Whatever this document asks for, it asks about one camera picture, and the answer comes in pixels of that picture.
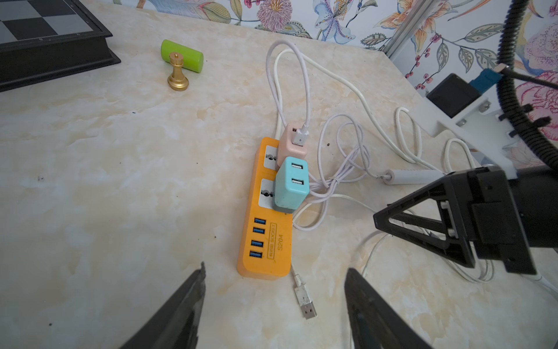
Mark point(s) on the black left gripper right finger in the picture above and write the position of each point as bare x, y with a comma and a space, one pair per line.
373, 323

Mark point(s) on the pink usb wall charger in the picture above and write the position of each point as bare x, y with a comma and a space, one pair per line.
286, 146

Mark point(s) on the orange power strip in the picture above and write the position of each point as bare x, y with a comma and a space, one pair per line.
266, 243

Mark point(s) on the black white folding chessboard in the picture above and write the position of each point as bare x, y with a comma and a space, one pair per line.
46, 40

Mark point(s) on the gold chess pawn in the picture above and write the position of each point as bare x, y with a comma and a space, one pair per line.
177, 80

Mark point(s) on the white electric toothbrush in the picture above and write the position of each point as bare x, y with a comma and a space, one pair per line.
410, 177

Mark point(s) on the green cylinder block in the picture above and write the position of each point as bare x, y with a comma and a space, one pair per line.
193, 60

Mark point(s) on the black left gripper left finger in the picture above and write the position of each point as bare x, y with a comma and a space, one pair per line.
176, 323

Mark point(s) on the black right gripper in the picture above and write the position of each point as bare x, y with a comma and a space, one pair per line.
503, 218

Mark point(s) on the teal usb wall charger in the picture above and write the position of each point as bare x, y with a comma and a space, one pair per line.
291, 186

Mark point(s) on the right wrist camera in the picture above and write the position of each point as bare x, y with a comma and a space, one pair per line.
461, 107

